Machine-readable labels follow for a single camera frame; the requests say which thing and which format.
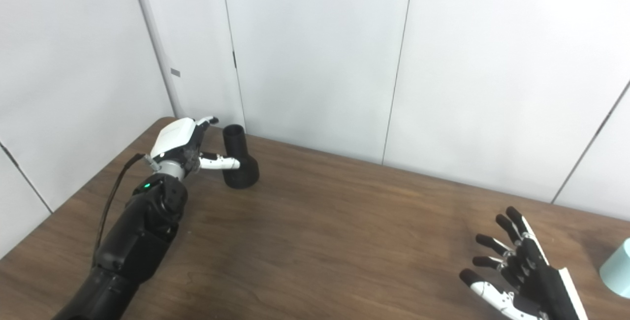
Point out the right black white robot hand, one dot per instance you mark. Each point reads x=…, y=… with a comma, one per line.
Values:
x=546, y=290

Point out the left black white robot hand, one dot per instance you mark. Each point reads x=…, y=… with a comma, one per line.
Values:
x=172, y=135

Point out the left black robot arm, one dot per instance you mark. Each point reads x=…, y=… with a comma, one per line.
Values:
x=138, y=236

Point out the black flared nozzle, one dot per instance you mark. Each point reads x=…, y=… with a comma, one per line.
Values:
x=242, y=175

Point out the light blue cylinder cup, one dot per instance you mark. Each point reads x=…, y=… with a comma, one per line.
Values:
x=617, y=271

